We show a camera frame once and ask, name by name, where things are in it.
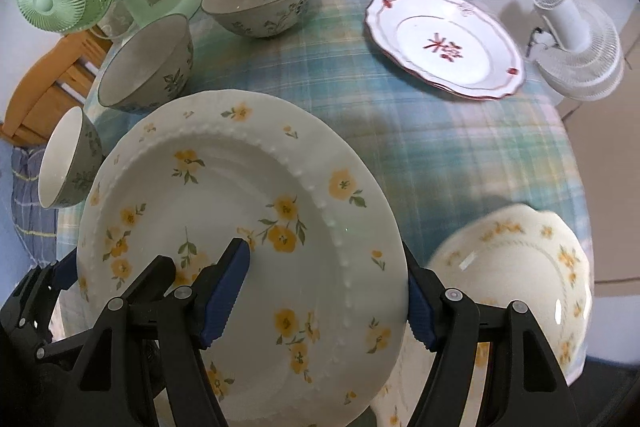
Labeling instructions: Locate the white yellow-flower dinner plate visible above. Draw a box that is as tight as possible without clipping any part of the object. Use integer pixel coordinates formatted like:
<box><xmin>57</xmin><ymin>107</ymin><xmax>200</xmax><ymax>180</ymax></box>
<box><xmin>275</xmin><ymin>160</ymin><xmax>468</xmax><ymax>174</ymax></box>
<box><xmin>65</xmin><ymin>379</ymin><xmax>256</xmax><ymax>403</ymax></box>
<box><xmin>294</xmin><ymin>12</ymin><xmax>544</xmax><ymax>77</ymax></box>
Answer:
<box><xmin>77</xmin><ymin>90</ymin><xmax>408</xmax><ymax>426</ymax></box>

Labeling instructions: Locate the cream yellow-flower scalloped plate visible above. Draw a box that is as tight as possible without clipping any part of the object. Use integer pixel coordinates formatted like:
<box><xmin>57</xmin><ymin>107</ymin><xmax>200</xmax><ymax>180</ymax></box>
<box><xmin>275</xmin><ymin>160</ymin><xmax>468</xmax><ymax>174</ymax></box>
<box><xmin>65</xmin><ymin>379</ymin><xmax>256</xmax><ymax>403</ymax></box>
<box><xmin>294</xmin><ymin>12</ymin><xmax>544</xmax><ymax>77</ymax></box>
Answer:
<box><xmin>371</xmin><ymin>204</ymin><xmax>592</xmax><ymax>426</ymax></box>

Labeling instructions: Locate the blue striped cloth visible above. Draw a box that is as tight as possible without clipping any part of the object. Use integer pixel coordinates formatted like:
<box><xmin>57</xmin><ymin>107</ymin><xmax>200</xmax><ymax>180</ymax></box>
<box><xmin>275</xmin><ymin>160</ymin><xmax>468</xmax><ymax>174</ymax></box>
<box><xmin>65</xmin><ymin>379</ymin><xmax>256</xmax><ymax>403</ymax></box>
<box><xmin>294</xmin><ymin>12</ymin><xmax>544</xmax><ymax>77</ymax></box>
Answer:
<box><xmin>11</xmin><ymin>145</ymin><xmax>58</xmax><ymax>265</ymax></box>

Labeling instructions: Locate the small grey floral bowl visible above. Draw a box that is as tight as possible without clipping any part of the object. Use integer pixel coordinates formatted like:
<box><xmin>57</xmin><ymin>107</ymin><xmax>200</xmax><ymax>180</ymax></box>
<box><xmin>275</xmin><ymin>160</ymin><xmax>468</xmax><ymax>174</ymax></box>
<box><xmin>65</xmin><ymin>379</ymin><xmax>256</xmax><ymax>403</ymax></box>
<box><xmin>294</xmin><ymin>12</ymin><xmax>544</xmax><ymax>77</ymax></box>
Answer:
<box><xmin>38</xmin><ymin>106</ymin><xmax>104</xmax><ymax>209</ymax></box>

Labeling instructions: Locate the blue plaid tablecloth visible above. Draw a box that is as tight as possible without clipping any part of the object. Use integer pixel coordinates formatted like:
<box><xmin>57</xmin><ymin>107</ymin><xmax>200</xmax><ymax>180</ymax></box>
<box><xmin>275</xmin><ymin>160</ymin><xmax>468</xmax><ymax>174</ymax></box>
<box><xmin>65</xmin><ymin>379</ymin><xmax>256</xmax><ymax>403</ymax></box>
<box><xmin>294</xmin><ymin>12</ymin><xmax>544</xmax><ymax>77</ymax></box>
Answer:
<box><xmin>53</xmin><ymin>0</ymin><xmax>591</xmax><ymax>388</ymax></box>

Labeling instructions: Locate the wooden chair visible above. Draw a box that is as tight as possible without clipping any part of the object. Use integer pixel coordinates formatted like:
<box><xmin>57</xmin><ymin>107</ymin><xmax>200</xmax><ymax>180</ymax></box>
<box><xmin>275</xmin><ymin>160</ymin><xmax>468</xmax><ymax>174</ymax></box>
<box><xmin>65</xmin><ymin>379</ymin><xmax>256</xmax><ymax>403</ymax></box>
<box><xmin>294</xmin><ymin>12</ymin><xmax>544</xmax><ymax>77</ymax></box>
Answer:
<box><xmin>1</xmin><ymin>26</ymin><xmax>113</xmax><ymax>147</ymax></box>

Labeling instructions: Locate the medium grey floral bowl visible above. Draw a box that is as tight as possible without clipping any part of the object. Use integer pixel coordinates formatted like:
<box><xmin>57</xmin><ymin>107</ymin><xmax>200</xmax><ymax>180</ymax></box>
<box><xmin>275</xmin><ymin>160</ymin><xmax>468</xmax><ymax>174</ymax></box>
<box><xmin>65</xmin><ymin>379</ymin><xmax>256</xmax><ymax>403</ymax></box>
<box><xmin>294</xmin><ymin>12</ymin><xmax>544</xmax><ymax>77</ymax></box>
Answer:
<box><xmin>98</xmin><ymin>14</ymin><xmax>193</xmax><ymax>113</ymax></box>

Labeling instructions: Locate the white standing fan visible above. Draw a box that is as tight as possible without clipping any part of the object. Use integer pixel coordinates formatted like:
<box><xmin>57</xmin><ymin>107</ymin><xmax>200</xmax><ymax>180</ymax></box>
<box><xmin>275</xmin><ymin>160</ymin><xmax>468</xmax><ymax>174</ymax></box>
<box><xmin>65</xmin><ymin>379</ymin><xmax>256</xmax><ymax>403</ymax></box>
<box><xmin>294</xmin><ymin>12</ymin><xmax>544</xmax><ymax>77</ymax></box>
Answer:
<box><xmin>532</xmin><ymin>0</ymin><xmax>624</xmax><ymax>102</ymax></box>

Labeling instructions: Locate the white red-pattern plate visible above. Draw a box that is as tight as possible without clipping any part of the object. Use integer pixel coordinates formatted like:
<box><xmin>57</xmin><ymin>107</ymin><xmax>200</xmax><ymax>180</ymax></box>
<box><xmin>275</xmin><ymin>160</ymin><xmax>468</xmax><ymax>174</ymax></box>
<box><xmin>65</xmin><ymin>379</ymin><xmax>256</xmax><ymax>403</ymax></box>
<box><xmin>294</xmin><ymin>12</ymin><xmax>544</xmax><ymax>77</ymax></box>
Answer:
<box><xmin>364</xmin><ymin>0</ymin><xmax>525</xmax><ymax>100</ymax></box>

